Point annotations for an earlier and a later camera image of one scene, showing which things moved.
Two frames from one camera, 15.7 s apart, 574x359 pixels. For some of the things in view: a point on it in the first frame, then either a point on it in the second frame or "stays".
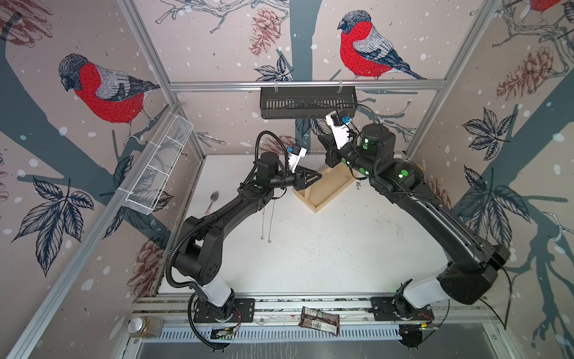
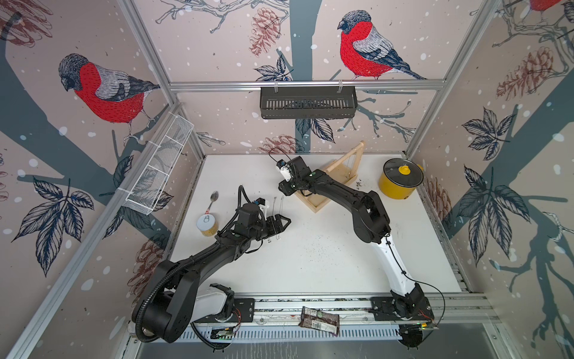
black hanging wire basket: x=303 y=102 stays
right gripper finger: x=329 y=140 -> x=286 y=188
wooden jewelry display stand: x=333 y=182 stays
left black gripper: x=300 y=178 -> x=279 y=229
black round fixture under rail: x=411 y=334 stays
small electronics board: x=225 y=333 stays
